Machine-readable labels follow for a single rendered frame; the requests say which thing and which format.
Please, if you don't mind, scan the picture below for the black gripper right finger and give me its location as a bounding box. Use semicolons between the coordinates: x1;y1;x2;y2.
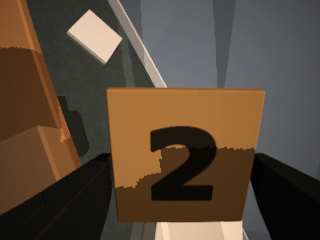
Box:
251;152;320;240

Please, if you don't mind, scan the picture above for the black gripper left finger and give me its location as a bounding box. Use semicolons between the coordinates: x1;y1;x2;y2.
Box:
0;153;113;240

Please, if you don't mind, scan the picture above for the brown square tile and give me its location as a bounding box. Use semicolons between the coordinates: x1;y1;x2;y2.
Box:
105;87;265;223

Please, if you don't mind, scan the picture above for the beige flat box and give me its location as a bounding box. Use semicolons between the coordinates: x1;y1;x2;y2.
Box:
143;220;243;240

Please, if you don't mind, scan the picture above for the pale peach flat square tile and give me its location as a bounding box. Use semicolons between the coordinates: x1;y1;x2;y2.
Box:
67;9;121;64

